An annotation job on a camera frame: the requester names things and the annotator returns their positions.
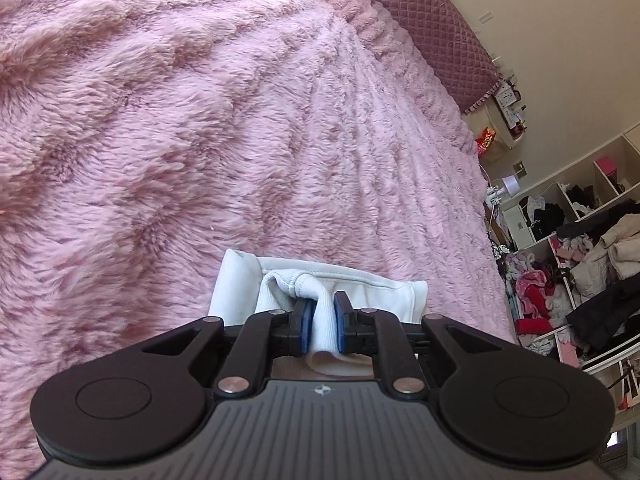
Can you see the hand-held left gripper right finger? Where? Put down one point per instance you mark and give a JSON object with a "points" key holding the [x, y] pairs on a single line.
{"points": [[341, 325]]}

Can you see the pink fluffy blanket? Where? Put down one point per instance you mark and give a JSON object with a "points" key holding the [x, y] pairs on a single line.
{"points": [[200, 110]]}

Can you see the red cloth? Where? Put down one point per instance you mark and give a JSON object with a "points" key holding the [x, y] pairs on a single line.
{"points": [[535, 326]]}

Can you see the pink quilted headboard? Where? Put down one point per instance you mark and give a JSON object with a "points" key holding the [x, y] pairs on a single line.
{"points": [[440, 25]]}

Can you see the red snack bag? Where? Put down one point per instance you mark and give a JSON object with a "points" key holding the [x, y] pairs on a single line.
{"points": [[486, 140]]}

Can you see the white table lamp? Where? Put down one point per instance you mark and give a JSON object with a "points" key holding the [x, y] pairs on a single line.
{"points": [[511, 185]]}

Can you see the wall socket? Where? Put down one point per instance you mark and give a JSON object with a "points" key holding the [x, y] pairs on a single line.
{"points": [[519, 168]]}

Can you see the headboard side shelf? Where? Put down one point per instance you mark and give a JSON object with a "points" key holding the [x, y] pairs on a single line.
{"points": [[510, 105]]}

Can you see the beige coat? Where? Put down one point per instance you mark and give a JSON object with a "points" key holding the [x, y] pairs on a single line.
{"points": [[617, 250]]}

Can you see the white printed sweatshirt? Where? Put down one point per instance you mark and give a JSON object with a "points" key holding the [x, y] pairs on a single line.
{"points": [[380, 290]]}

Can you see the black jacket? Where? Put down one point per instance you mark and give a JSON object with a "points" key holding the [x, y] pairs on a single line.
{"points": [[607, 310]]}

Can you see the white open shelf unit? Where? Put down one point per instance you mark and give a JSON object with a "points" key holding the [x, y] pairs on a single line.
{"points": [[550, 220]]}

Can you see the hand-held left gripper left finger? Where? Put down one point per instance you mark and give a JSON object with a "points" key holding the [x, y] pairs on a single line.
{"points": [[306, 327]]}

